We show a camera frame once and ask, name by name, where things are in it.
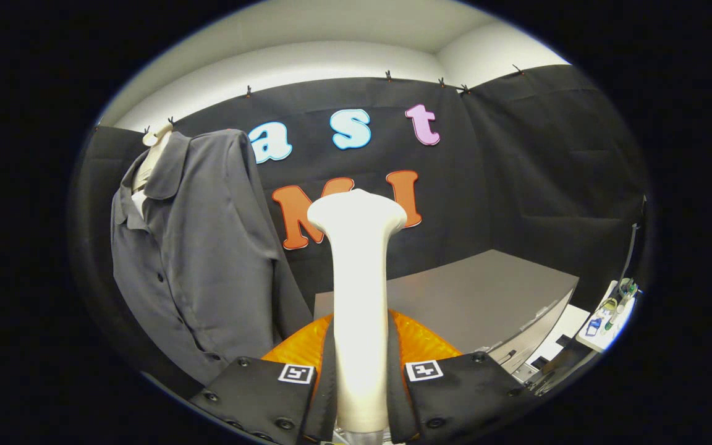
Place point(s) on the small blue box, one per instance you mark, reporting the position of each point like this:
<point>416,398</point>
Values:
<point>592,326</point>

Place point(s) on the cream plastic clothes hanger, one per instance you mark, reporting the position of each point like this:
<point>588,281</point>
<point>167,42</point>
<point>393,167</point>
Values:
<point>155,151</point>

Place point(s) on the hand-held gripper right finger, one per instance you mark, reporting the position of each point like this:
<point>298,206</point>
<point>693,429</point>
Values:
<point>398,402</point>

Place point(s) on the dark grey button shirt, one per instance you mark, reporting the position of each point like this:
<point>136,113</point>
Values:
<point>207,259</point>

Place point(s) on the grey drawer cabinet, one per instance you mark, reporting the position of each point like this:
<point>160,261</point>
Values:
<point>467,296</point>

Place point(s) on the white garment steamer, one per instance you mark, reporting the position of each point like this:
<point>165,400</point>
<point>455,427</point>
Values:
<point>359,296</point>

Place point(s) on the small clear bottle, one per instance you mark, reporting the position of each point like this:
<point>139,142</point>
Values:
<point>625,289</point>

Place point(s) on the white side table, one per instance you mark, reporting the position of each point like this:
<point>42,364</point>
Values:
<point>606,337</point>

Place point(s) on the thin dark stand pole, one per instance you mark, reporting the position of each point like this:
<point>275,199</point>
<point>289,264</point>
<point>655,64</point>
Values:
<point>630,252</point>

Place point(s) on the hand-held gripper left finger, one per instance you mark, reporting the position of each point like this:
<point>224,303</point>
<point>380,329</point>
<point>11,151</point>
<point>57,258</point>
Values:
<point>322,395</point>

